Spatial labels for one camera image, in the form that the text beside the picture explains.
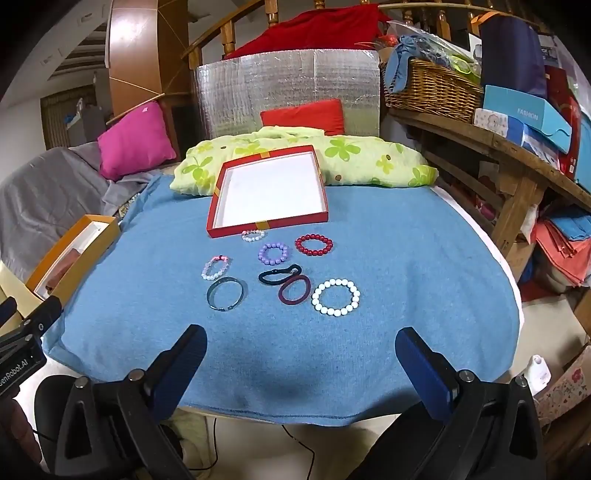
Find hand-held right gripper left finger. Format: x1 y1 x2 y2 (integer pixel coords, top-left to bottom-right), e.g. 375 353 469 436
55 324 208 480

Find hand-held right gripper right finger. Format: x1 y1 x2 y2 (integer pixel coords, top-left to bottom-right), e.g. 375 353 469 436
394 327 546 480

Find dark metal bangle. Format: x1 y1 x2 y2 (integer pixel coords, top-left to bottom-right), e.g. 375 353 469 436
206 278 245 312

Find pink clear bead bracelet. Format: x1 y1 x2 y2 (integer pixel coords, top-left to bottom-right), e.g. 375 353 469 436
201 255 233 281

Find black hair tie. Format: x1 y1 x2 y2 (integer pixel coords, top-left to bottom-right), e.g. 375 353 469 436
257 264 301 286

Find maroon hair tie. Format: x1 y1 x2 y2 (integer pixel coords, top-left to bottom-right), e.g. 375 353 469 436
278 274 312 306

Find purple bead bracelet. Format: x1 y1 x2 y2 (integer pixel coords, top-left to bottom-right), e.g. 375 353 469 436
257 242 289 265

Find red bead bracelet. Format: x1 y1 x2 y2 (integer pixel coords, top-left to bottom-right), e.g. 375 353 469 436
294 234 334 256

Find red shallow box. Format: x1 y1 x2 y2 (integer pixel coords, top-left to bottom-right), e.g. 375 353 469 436
206 145 329 239

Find person's left hand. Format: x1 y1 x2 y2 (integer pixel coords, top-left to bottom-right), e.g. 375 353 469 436
0 401 43 468

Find orange cardboard box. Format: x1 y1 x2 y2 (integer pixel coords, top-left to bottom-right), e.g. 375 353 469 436
25 215 122 303

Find blue blanket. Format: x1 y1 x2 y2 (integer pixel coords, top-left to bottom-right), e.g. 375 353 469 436
41 173 522 425

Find grey cloth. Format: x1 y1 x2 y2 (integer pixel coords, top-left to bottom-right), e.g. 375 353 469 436
0 141 153 282

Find white plastic bottle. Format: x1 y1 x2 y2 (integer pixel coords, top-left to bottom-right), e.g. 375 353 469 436
526 354 551 397

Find floral cardboard box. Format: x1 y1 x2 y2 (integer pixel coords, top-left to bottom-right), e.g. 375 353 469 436
536 346 591 428

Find stack of folded cloths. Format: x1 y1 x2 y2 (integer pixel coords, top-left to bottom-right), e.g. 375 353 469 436
536 205 591 289

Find magenta pillow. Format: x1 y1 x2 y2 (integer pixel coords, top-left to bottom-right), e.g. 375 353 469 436
97 102 178 182

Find green clover print pillow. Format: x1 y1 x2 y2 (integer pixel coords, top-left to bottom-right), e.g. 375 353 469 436
168 124 439 197

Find wooden shelf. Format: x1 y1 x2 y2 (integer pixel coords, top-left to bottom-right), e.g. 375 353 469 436
388 108 591 268

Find white floral box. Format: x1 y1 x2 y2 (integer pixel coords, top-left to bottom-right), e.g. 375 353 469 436
473 108 509 137

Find brown wooden panel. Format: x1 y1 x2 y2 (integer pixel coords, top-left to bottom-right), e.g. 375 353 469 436
106 0 163 125

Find wicker basket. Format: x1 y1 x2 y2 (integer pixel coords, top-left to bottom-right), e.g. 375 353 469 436
381 58 483 124

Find light blue cardboard box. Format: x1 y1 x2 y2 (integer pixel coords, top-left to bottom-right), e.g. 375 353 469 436
482 84 573 153

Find small red cushion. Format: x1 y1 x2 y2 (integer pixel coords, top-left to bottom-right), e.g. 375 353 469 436
260 98 346 137

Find silver foil insulation panel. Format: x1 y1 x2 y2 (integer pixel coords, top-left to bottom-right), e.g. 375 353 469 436
194 48 382 139

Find blue cloth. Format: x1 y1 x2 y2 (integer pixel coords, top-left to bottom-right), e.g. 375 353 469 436
385 34 444 93

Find wooden stair railing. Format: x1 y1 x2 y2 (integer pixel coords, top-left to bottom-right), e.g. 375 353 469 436
182 0 462 70

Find navy blue bag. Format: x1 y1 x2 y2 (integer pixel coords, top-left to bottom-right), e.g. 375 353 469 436
478 16 548 100

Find black cable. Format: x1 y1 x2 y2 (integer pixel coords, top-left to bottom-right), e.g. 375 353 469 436
191 415 220 472
281 424 319 480

